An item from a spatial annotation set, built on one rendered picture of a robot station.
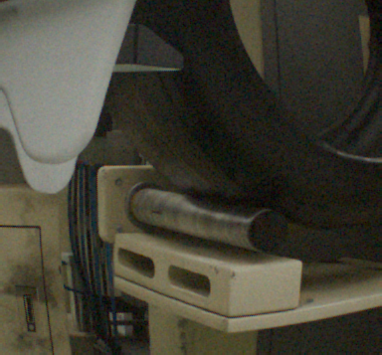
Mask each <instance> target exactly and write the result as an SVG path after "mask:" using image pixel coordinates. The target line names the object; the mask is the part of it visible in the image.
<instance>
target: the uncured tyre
mask: <svg viewBox="0 0 382 355"><path fill-rule="evenodd" d="M365 4H366V6H367V12H368V15H369V22H370V36H371V37H370V41H371V42H370V54H369V59H368V64H367V69H366V73H365V76H364V80H363V81H362V84H361V87H360V89H359V91H358V93H357V95H356V96H355V98H354V99H353V102H352V103H351V105H350V106H349V107H348V108H347V109H346V110H345V111H344V112H343V113H342V114H341V115H340V117H339V118H338V119H337V120H335V121H334V123H333V124H331V125H329V126H328V127H326V129H324V130H323V131H322V132H319V133H318V134H316V135H314V134H313V133H312V132H311V131H309V130H308V129H307V128H306V127H305V126H304V125H302V124H301V123H299V122H298V121H297V120H296V119H295V118H294V117H293V116H292V115H291V114H290V113H289V111H288V110H287V109H286V108H285V107H284V106H283V105H282V104H281V103H280V102H279V101H278V99H277V98H276V97H275V95H274V94H273V93H272V91H271V90H270V89H269V87H268V86H267V84H266V83H265V82H264V81H263V79H262V78H261V76H260V74H259V72H258V71H257V70H256V68H255V66H254V64H253V62H252V61H251V59H250V57H249V55H248V53H247V51H246V49H245V47H244V45H243V42H242V40H241V37H240V35H239V32H238V29H237V26H236V23H235V19H234V16H233V12H232V7H231V4H230V1H229V0H136V3H135V6H134V9H133V12H132V14H131V16H130V18H129V21H128V24H127V25H134V24H139V25H143V26H145V27H146V28H148V29H149V30H150V31H151V32H153V33H155V34H156V35H157V36H158V37H160V38H161V39H162V40H163V41H164V42H166V43H167V44H168V45H169V46H170V47H172V48H174V49H175V50H176V51H177V52H180V53H181V54H182V56H183V68H182V69H181V70H177V71H149V72H112V74H111V77H110V81H109V85H108V88H107V91H106V95H105V99H104V104H105V106H106V108H107V109H108V110H109V112H110V115H111V116H112V118H113V119H114V121H115V122H116V123H117V124H118V127H119V128H120V130H121V131H122V133H123V134H124V135H125V137H126V138H127V139H128V140H129V142H130V143H131V144H132V145H133V147H134V148H135V149H136V150H137V151H138V152H139V153H140V154H141V155H142V156H143V157H144V158H145V159H146V160H147V161H148V162H149V163H150V164H151V165H152V166H153V167H154V168H155V170H156V171H158V172H159V173H160V174H161V175H162V176H164V177H165V178H166V179H167V180H169V181H170V182H171V183H173V184H174V185H176V186H177V187H179V188H180V189H182V190H183V191H185V192H186V193H188V194H190V195H192V196H193V197H197V198H203V199H213V200H220V201H224V202H230V203H235V204H240V205H245V206H249V207H255V208H265V209H270V210H274V211H276V212H279V213H280V214H282V215H283V216H284V217H285V219H286V223H287V224H294V225H299V226H307V227H311V228H322V229H328V230H330V229H345V228H353V227H360V226H364V225H366V224H370V223H373V222H376V221H379V220H381V219H382V0H365Z"/></svg>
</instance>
